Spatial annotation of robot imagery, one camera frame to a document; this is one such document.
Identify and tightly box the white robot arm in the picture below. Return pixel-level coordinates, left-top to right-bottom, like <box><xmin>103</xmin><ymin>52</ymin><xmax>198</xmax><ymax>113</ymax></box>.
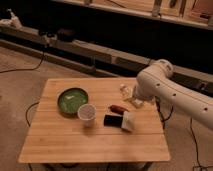
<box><xmin>133</xmin><ymin>59</ymin><xmax>213</xmax><ymax>130</ymax></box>

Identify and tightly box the small white object on table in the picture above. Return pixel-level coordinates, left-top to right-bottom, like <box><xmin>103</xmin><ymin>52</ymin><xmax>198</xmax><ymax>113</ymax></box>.
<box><xmin>120</xmin><ymin>84</ymin><xmax>143</xmax><ymax>108</ymax></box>

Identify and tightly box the brown sausage toy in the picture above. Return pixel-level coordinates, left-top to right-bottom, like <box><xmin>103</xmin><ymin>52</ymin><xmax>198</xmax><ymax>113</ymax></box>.
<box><xmin>109</xmin><ymin>105</ymin><xmax>126</xmax><ymax>115</ymax></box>

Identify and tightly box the black rectangular block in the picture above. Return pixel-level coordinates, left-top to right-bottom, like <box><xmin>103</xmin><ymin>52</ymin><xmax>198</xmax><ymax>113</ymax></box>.
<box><xmin>104</xmin><ymin>115</ymin><xmax>123</xmax><ymax>127</ymax></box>

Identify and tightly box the green bowl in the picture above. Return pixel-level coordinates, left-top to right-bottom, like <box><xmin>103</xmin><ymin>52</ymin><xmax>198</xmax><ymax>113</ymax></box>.
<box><xmin>57</xmin><ymin>87</ymin><xmax>89</xmax><ymax>115</ymax></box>

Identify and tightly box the wooden table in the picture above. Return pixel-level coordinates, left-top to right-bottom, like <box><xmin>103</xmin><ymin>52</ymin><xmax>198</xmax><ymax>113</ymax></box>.
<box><xmin>19</xmin><ymin>78</ymin><xmax>170</xmax><ymax>163</ymax></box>

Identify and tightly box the black box on ledge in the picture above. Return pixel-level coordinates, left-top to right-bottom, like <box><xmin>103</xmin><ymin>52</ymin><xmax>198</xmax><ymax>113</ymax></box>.
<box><xmin>57</xmin><ymin>29</ymin><xmax>75</xmax><ymax>42</ymax></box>

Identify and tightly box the white figure on ledge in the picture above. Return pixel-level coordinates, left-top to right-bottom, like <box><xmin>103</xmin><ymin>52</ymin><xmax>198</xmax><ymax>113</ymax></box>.
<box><xmin>0</xmin><ymin>9</ymin><xmax>22</xmax><ymax>29</ymax></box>

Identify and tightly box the black cable by robot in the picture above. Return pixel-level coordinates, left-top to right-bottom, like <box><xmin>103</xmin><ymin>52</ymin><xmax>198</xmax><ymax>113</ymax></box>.
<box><xmin>155</xmin><ymin>97</ymin><xmax>175</xmax><ymax>129</ymax></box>

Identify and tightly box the black floor cable left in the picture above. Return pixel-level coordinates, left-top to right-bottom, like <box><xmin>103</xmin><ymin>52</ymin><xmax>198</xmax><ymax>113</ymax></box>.
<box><xmin>0</xmin><ymin>49</ymin><xmax>46</xmax><ymax>74</ymax></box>

